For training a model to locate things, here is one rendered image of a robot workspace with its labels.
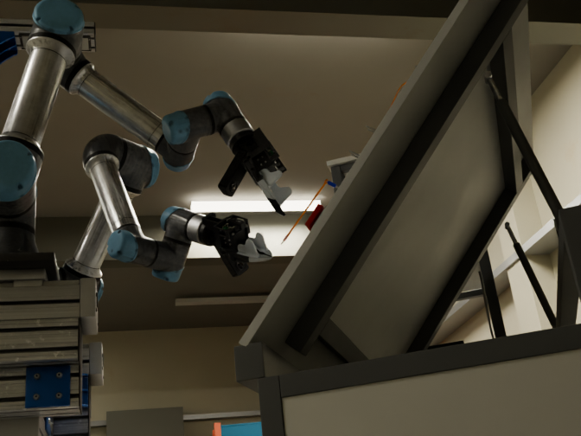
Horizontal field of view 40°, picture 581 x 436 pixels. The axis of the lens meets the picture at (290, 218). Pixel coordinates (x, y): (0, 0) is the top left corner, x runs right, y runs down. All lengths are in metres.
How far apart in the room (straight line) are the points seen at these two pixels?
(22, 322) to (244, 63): 4.01
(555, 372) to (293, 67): 4.52
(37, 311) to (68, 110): 4.33
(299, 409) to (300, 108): 4.84
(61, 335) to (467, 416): 0.87
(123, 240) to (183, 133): 0.31
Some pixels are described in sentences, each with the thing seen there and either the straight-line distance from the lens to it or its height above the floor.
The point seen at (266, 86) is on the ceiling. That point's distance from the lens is 5.83.
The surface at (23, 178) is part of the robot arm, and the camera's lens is 1.76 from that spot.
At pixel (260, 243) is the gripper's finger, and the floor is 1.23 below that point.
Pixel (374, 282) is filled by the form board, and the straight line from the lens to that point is 1.86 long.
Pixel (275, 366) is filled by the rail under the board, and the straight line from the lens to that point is 1.49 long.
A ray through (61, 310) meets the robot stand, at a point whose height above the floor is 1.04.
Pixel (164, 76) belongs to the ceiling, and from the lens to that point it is 5.66.
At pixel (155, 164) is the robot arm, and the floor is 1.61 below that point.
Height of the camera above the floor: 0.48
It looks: 24 degrees up
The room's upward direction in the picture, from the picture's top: 6 degrees counter-clockwise
